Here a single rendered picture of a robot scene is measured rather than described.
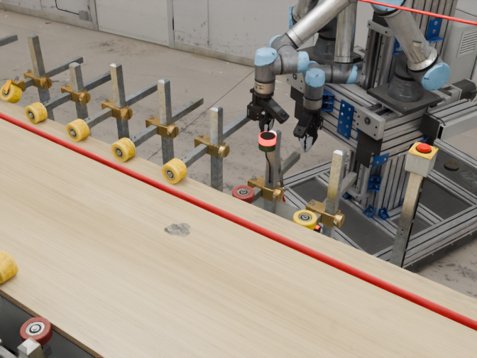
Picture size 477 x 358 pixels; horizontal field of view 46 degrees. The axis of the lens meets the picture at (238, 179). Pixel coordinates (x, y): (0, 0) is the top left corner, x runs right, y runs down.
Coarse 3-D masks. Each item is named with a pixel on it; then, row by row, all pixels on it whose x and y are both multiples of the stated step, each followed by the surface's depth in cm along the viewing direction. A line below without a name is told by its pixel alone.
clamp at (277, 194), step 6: (252, 180) 214; (258, 180) 214; (264, 180) 214; (252, 186) 214; (258, 186) 212; (264, 186) 211; (276, 186) 212; (264, 192) 212; (270, 192) 210; (276, 192) 209; (282, 192) 211; (264, 198) 213; (270, 198) 211; (276, 198) 210
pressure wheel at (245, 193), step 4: (236, 188) 204; (240, 188) 204; (244, 188) 204; (248, 188) 204; (252, 188) 204; (232, 192) 202; (236, 192) 202; (240, 192) 202; (244, 192) 202; (248, 192) 202; (252, 192) 202; (232, 196) 203; (236, 196) 200; (240, 196) 200; (244, 196) 200; (248, 196) 200; (252, 196) 201; (244, 200) 200; (248, 200) 201; (252, 200) 202
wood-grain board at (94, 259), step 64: (0, 128) 236; (64, 128) 237; (0, 192) 200; (64, 192) 201; (128, 192) 202; (192, 192) 202; (64, 256) 174; (128, 256) 175; (192, 256) 176; (256, 256) 176; (64, 320) 154; (128, 320) 155; (192, 320) 155; (256, 320) 155; (320, 320) 156; (384, 320) 156; (448, 320) 157
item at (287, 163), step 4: (296, 152) 233; (288, 156) 230; (292, 156) 230; (296, 156) 230; (284, 160) 228; (288, 160) 228; (292, 160) 228; (296, 160) 231; (284, 164) 225; (288, 164) 226; (292, 164) 229; (284, 168) 223; (288, 168) 227; (284, 172) 225; (256, 188) 212; (260, 188) 212; (256, 192) 210; (260, 192) 212; (256, 196) 210; (260, 196) 213
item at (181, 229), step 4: (172, 224) 185; (176, 224) 185; (180, 224) 186; (184, 224) 186; (188, 224) 187; (168, 228) 185; (172, 228) 185; (176, 228) 185; (180, 228) 184; (184, 228) 183; (188, 228) 186; (168, 232) 184; (172, 232) 183; (176, 232) 184; (180, 232) 183; (184, 232) 184; (188, 232) 184; (180, 236) 183; (184, 236) 183
